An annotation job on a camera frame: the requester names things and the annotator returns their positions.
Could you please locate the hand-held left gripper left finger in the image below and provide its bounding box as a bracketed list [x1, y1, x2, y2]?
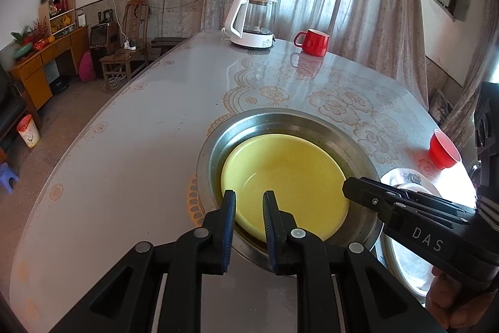
[51, 189, 238, 333]

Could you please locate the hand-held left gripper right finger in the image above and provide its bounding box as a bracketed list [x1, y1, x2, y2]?
[262, 190, 445, 333]

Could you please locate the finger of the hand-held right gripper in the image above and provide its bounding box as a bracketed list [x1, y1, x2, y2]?
[386, 185, 477, 225]
[342, 177, 414, 219]

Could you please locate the white plate with pink flower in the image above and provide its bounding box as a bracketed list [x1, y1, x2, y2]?
[390, 182, 443, 291]

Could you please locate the yellow plastic bowl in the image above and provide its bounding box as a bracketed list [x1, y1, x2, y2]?
[220, 134, 351, 241]

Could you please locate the stainless steel basin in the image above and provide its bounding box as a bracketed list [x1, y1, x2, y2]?
[196, 107, 385, 269]

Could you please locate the person's right hand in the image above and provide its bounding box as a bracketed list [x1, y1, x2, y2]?
[424, 267, 499, 331]

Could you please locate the red plastic cup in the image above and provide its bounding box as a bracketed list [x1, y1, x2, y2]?
[429, 129, 462, 169]

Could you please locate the floral cushion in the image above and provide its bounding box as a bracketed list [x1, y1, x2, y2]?
[428, 89, 455, 124]

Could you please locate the lace patterned tablecloth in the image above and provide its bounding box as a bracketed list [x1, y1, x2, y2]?
[8, 29, 481, 333]

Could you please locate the red mug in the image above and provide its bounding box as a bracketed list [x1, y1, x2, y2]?
[293, 28, 330, 58]

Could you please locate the white electric glass kettle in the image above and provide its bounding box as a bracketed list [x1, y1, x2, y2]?
[222, 0, 279, 50]

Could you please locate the dark wooden bench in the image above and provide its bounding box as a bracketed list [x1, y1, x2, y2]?
[150, 36, 188, 57]

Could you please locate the wooden chair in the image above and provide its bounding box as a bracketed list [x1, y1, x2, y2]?
[99, 0, 151, 94]

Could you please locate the pink bag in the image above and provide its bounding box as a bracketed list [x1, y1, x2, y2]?
[79, 51, 97, 81]

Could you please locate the white and red bucket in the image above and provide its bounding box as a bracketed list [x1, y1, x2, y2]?
[16, 113, 41, 149]

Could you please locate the blue plastic stool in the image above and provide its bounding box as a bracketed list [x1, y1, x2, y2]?
[0, 163, 20, 195]

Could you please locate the black speaker box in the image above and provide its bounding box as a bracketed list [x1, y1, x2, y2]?
[89, 22, 118, 53]

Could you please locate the wooden desk cabinet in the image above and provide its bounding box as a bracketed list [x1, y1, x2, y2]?
[8, 25, 90, 112]

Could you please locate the black sofa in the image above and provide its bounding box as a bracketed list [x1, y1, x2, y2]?
[0, 63, 29, 139]

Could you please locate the wooden shelf with ornaments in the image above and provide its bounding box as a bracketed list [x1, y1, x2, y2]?
[38, 0, 77, 38]

